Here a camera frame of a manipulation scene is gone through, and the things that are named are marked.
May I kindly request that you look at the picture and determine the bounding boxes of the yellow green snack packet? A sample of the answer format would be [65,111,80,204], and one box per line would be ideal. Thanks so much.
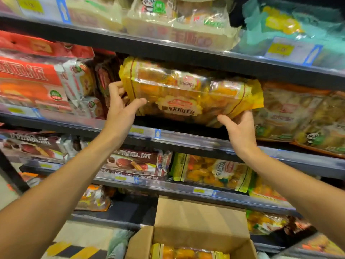
[246,210,291,235]

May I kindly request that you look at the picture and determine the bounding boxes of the orange panda print bread packet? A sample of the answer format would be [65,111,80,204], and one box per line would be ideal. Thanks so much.
[291,91,345,159]

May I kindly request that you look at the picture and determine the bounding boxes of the dark red pie packet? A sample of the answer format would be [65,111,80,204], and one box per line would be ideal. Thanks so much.
[0,129,68,161]
[99,149,173,181]

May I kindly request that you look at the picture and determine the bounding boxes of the person's left forearm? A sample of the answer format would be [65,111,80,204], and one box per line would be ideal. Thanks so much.
[0,131,120,259]

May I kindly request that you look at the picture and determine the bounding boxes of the cream bread packet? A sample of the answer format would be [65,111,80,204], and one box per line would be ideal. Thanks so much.
[65,0,125,32]

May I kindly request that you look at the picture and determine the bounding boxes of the green orange bread packet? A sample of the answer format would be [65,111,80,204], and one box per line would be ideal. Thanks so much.
[247,176,295,206]

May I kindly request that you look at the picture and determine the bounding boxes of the small white snack packet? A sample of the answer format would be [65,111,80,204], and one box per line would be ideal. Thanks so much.
[54,59,96,102]
[71,96,105,119]

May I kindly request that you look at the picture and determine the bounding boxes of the small yellow bread packet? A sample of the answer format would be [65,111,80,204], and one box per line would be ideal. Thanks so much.
[171,153,253,193]

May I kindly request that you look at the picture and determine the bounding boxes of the person's right hand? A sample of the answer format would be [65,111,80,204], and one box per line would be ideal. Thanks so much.
[217,110,260,161]

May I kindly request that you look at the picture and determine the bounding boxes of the person's left hand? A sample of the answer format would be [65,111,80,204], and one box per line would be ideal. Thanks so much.
[103,81,148,144]

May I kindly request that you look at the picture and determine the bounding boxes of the black metal shelf board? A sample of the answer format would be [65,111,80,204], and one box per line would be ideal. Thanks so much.
[0,12,345,91]
[0,110,345,180]
[69,195,345,259]
[19,159,302,217]

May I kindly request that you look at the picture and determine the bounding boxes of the brown cardboard box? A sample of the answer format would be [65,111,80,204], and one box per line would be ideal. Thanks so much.
[125,196,258,259]

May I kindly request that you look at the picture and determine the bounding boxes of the large yellow bread packet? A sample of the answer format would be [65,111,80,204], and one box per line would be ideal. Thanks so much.
[119,56,265,129]

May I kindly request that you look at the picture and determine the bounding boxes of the flat red snack packet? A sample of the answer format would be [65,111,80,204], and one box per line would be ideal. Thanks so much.
[0,30,95,59]

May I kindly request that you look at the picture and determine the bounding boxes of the white blue price label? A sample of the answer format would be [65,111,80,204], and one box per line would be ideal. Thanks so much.
[264,37,323,67]
[192,187,218,197]
[15,0,72,24]
[114,175,140,185]
[129,126,163,140]
[0,104,43,119]

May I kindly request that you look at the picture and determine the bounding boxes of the orange clear snack packet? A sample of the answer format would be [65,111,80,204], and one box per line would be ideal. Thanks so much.
[75,184,111,212]

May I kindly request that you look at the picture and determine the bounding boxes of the clear panda print bread packet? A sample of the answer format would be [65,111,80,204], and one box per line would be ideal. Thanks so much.
[123,0,242,51]

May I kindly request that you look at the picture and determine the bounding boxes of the dark brown snack packet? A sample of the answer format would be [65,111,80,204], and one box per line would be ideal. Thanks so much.
[94,56,122,108]

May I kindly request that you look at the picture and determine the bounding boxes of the person's right forearm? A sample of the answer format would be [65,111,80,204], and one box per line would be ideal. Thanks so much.
[243,147,345,251]

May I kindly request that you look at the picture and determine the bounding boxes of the brown bread packet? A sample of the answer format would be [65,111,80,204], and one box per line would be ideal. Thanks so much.
[253,81,333,143]

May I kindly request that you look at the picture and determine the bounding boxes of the pale green plastic bag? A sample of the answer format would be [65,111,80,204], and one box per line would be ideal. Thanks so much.
[106,229,134,259]

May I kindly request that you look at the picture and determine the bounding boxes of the teal snack packet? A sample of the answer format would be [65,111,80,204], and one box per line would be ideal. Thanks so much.
[231,0,345,69]

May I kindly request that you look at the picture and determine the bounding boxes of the red orange pie packet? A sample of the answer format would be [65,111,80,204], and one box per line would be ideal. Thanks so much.
[0,56,73,112]

